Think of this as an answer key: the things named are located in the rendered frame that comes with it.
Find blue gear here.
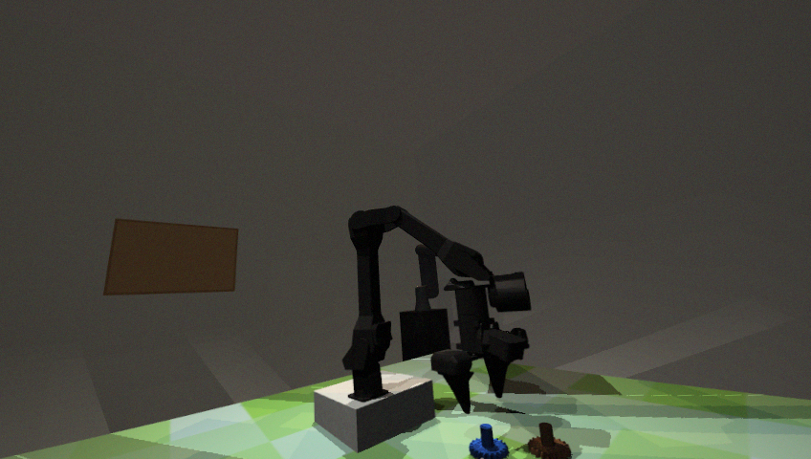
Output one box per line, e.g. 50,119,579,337
469,424,509,459

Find brown gear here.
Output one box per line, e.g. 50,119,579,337
528,423,571,459

